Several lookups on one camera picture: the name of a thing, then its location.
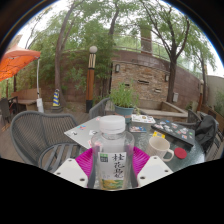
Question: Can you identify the striped globe lamp post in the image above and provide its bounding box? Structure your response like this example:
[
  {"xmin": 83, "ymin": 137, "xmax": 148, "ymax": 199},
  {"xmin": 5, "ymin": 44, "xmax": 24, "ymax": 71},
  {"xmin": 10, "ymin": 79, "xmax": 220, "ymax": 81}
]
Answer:
[{"xmin": 85, "ymin": 45, "xmax": 99, "ymax": 113}]

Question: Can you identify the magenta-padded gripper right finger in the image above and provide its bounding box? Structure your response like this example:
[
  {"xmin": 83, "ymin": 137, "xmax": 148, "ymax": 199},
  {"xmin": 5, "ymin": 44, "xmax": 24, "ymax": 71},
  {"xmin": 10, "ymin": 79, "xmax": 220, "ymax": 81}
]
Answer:
[{"xmin": 131, "ymin": 146, "xmax": 174, "ymax": 189}]

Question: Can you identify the leaning grey-trunked tree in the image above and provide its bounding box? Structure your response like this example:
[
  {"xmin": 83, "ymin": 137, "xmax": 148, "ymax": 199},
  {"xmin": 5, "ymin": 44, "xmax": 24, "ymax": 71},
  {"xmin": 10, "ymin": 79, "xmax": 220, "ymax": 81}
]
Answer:
[{"xmin": 49, "ymin": 1, "xmax": 88, "ymax": 109}]

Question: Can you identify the black laptop with stickers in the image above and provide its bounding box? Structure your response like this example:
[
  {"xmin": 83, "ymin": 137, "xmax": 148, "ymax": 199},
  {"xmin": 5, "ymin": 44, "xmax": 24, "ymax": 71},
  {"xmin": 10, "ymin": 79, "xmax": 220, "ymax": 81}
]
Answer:
[{"xmin": 150, "ymin": 119, "xmax": 196, "ymax": 147}]

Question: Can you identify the flat round red coaster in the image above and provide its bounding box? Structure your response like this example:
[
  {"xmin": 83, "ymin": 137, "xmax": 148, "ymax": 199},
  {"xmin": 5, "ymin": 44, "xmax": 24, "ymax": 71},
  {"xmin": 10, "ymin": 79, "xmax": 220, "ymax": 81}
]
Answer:
[{"xmin": 174, "ymin": 147, "xmax": 188, "ymax": 160}]

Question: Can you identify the white canopy base weight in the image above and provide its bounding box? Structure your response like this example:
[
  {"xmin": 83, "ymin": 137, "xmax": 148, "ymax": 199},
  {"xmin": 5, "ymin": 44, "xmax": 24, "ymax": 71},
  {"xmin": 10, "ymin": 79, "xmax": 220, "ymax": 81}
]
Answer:
[{"xmin": 36, "ymin": 97, "xmax": 45, "ymax": 114}]

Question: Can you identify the dark-trunked tree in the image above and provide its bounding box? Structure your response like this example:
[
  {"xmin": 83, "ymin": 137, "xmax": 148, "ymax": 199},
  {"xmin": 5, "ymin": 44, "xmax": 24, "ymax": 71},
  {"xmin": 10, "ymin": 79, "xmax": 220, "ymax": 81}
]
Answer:
[{"xmin": 136, "ymin": 0, "xmax": 214, "ymax": 104}]

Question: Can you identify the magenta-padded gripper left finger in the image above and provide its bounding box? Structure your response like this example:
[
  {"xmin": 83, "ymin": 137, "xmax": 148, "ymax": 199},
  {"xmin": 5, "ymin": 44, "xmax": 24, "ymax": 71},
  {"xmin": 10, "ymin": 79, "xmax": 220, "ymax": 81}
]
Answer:
[{"xmin": 53, "ymin": 148, "xmax": 97, "ymax": 190}]

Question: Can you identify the yellow sticker card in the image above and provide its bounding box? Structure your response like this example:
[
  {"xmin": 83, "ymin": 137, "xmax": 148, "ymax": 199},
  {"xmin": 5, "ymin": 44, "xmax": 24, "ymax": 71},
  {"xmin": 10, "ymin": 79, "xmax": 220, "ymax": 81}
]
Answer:
[{"xmin": 152, "ymin": 130, "xmax": 166, "ymax": 139}]

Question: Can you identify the wooden bench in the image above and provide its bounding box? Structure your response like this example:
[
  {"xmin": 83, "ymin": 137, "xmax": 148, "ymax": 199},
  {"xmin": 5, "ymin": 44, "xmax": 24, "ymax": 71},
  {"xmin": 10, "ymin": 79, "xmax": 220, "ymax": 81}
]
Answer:
[{"xmin": 11, "ymin": 87, "xmax": 43, "ymax": 111}]

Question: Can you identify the clear white-capped drink bottle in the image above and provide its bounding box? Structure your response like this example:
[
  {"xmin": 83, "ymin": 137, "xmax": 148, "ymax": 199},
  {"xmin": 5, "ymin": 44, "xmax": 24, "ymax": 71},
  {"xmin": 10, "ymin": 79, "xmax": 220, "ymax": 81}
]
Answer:
[{"xmin": 91, "ymin": 115, "xmax": 135, "ymax": 191}]

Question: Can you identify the yellow and blue striped cone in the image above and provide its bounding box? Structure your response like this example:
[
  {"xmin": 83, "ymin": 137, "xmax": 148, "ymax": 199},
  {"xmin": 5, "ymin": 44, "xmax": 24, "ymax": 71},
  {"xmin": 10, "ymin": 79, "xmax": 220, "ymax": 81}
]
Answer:
[{"xmin": 52, "ymin": 88, "xmax": 62, "ymax": 108}]

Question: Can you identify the orange canopy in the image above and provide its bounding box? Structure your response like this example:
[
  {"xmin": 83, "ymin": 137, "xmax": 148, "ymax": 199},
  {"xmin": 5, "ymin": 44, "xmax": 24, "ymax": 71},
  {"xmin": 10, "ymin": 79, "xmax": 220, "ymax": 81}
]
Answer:
[{"xmin": 0, "ymin": 44, "xmax": 42, "ymax": 83}]

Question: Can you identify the small colourful sticker card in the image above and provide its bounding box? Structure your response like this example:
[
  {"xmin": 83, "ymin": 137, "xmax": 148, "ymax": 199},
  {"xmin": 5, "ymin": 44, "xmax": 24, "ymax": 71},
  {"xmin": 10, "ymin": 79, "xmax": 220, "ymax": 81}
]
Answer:
[{"xmin": 129, "ymin": 125, "xmax": 148, "ymax": 133}]

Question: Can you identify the white sticker sheet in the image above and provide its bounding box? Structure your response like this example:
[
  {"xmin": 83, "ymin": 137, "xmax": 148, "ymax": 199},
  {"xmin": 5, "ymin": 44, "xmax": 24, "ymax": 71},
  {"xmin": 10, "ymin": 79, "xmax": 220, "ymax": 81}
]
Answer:
[{"xmin": 130, "ymin": 113, "xmax": 157, "ymax": 125}]

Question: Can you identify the black jacket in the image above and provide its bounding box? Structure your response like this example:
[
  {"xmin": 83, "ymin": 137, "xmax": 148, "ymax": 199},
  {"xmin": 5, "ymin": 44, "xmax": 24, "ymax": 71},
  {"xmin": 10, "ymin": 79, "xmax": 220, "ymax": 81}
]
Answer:
[{"xmin": 194, "ymin": 114, "xmax": 220, "ymax": 153}]

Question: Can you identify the stone water basin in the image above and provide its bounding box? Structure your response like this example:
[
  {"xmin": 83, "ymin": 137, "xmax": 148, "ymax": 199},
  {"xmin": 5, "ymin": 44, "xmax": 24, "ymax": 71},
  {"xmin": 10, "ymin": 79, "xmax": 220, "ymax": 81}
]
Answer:
[{"xmin": 138, "ymin": 100, "xmax": 189, "ymax": 118}]

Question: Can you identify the white ceramic mug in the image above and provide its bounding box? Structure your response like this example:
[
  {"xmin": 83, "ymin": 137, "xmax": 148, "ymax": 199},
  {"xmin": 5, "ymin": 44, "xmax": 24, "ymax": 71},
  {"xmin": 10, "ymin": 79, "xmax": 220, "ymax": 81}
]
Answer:
[{"xmin": 145, "ymin": 135, "xmax": 175, "ymax": 163}]

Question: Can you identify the green plant in teal pot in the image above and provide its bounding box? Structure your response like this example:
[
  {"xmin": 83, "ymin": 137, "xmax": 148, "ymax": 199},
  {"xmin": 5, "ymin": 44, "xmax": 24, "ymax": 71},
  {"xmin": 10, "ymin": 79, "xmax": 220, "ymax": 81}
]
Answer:
[{"xmin": 109, "ymin": 83, "xmax": 140, "ymax": 124}]

